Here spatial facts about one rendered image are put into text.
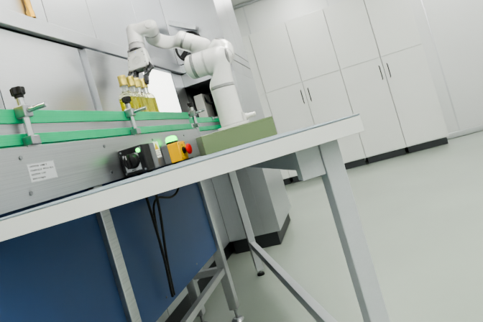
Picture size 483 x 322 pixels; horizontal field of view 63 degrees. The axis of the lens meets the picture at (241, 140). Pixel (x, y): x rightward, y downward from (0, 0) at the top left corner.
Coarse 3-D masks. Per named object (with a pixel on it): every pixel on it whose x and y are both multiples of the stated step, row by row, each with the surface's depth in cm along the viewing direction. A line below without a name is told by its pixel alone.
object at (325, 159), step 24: (336, 144) 77; (288, 168) 104; (312, 168) 77; (336, 168) 77; (240, 192) 221; (336, 192) 77; (240, 216) 224; (336, 216) 78; (360, 240) 77; (360, 264) 77; (288, 288) 149; (360, 288) 77; (312, 312) 123; (384, 312) 77
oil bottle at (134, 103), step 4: (124, 92) 160; (128, 92) 160; (132, 92) 163; (120, 96) 160; (132, 96) 161; (120, 100) 160; (132, 100) 160; (136, 100) 163; (120, 104) 160; (124, 104) 160; (132, 104) 159; (136, 104) 162; (124, 108) 160; (136, 108) 161
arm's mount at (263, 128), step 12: (264, 120) 137; (216, 132) 134; (228, 132) 135; (240, 132) 136; (252, 132) 136; (264, 132) 137; (276, 132) 138; (204, 144) 133; (216, 144) 134; (228, 144) 135; (240, 144) 135
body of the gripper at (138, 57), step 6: (132, 48) 180; (138, 48) 180; (144, 48) 181; (132, 54) 180; (138, 54) 179; (144, 54) 179; (132, 60) 180; (138, 60) 179; (144, 60) 178; (150, 60) 182; (132, 66) 179; (138, 66) 178; (144, 66) 178
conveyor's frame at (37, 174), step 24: (48, 144) 89; (72, 144) 96; (96, 144) 106; (120, 144) 117; (192, 144) 174; (0, 168) 75; (24, 168) 80; (48, 168) 86; (72, 168) 94; (96, 168) 103; (120, 168) 114; (0, 192) 73; (24, 192) 79; (48, 192) 85; (72, 192) 92
